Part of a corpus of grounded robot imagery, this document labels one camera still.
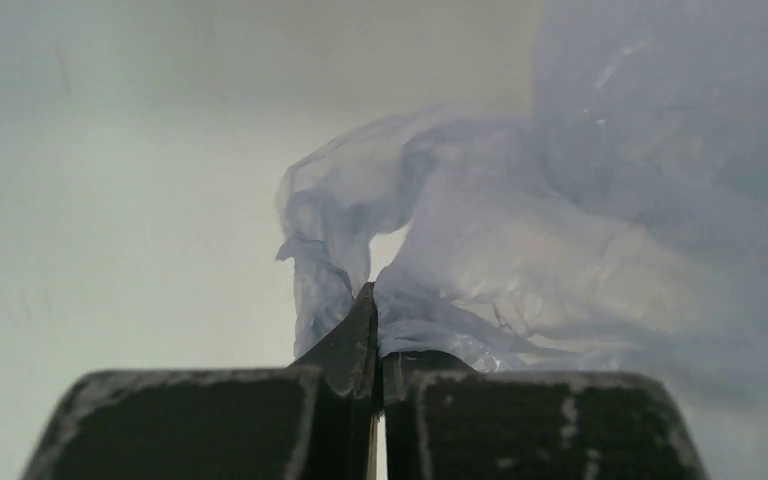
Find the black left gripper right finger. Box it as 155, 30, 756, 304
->
381, 351, 707, 480

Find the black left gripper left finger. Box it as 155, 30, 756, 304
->
23, 284, 381, 480

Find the blue translucent trash bag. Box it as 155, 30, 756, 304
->
275, 0, 768, 425

